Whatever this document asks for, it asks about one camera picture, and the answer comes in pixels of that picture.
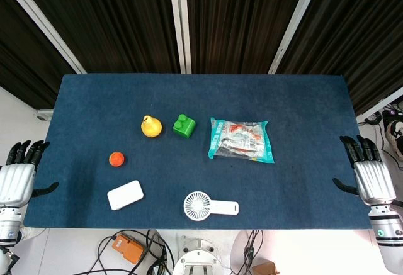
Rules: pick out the teal snack bag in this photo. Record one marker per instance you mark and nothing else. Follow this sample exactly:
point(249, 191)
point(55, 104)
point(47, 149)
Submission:
point(240, 141)

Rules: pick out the yellow toy pear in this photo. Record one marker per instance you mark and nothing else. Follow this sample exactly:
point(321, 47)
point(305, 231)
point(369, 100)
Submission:
point(151, 126)

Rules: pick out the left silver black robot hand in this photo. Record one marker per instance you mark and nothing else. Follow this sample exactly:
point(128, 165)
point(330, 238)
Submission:
point(14, 179)

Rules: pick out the orange ball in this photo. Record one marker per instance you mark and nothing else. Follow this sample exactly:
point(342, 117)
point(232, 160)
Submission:
point(117, 159)

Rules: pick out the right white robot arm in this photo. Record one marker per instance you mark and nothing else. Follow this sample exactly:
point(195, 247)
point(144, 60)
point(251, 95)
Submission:
point(387, 234)

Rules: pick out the black white sneaker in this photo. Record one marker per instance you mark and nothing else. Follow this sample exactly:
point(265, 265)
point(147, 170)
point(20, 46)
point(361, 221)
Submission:
point(395, 133)

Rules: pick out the white power bank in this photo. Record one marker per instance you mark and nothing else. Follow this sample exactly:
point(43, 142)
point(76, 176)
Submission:
point(125, 194)

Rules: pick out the green toy building block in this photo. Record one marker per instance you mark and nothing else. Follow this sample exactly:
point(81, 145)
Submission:
point(184, 126)

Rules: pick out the blue table cloth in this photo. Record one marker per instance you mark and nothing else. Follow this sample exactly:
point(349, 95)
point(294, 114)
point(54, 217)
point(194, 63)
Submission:
point(201, 105)

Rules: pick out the brown cardboard box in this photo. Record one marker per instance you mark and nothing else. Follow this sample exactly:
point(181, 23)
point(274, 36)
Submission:
point(266, 268)

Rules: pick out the orange box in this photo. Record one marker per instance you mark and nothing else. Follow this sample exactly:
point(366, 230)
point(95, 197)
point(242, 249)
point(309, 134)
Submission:
point(127, 247)

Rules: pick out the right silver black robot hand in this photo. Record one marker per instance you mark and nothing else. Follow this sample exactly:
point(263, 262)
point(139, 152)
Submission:
point(374, 180)

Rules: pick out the white handheld fan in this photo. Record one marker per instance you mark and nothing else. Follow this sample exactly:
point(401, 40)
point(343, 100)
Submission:
point(204, 206)

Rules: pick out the robot base column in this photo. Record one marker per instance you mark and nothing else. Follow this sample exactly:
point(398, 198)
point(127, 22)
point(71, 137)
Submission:
point(196, 259)

